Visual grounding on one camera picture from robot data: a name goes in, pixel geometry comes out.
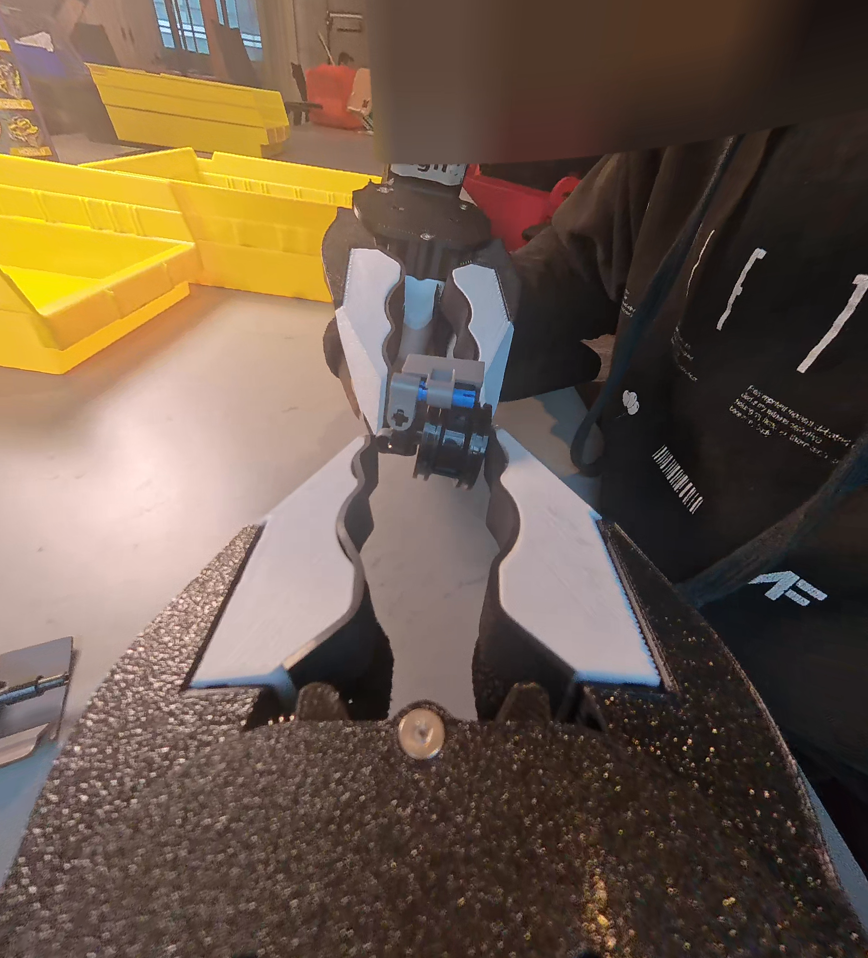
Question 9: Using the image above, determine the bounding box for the grey desk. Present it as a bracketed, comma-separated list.
[0, 284, 868, 958]

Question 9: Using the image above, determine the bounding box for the person's black printed hoodie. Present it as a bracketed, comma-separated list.
[554, 97, 868, 794]

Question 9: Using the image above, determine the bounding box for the black toy wheel assembly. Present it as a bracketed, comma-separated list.
[374, 389, 496, 491]

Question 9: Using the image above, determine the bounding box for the grey toy bracket piece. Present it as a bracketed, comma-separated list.
[387, 353, 487, 437]

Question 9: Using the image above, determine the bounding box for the red plastic object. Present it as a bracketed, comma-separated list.
[467, 165, 580, 251]

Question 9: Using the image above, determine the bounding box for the black shoulder strap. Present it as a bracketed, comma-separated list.
[684, 382, 868, 607]

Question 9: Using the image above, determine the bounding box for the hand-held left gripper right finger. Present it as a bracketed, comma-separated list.
[473, 430, 663, 723]

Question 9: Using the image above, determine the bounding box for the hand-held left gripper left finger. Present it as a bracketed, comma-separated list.
[183, 436, 395, 723]

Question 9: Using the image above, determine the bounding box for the grey toy panel assembly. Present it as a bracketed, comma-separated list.
[0, 636, 79, 783]

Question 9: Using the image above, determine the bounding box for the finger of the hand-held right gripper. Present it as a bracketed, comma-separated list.
[449, 262, 517, 409]
[335, 247, 408, 439]

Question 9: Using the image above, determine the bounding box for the red beanbag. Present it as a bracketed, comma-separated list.
[305, 63, 375, 132]

